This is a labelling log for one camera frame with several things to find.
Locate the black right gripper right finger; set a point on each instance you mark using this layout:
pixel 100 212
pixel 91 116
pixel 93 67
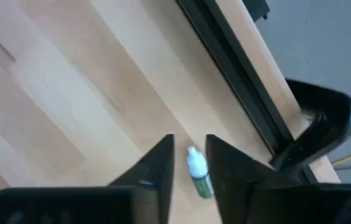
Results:
pixel 231 174

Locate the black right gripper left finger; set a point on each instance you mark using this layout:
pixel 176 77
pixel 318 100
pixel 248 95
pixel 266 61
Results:
pixel 157 174

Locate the small green dropper bottle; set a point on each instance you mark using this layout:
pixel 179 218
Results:
pixel 198 165

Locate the black table clamp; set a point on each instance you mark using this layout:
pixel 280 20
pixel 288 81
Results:
pixel 334 124

